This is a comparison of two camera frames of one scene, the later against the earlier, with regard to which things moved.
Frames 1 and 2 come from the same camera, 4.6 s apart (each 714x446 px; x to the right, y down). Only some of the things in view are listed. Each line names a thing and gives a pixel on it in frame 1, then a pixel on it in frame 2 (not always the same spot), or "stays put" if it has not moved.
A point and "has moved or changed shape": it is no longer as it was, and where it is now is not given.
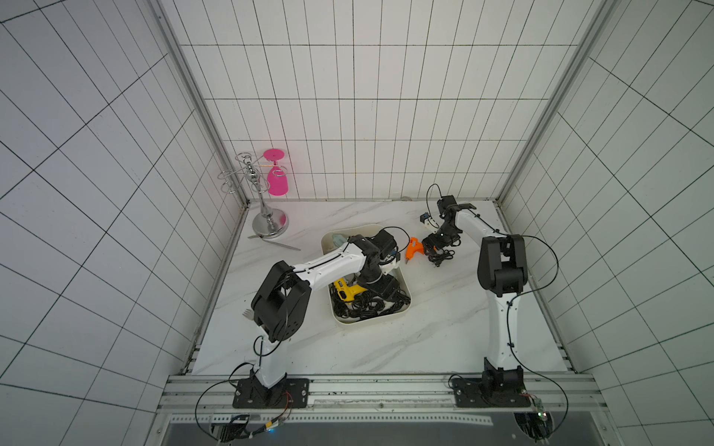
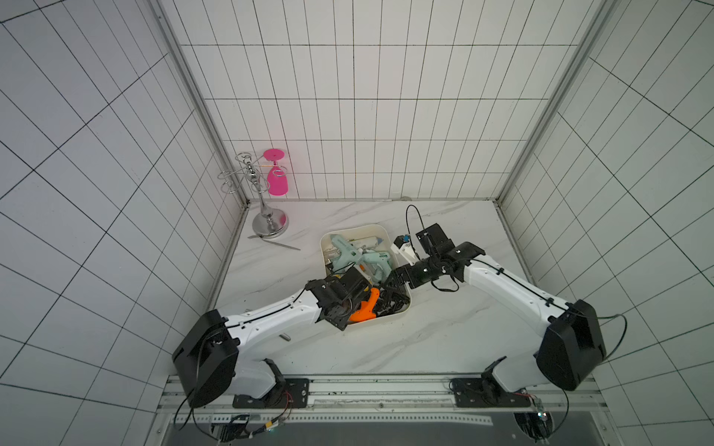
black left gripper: x=381 y=289 to x=339 y=321
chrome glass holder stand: x=268 y=223 stays put
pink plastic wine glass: x=277 y=177 stays put
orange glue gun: x=414 y=246 has moved or changed shape
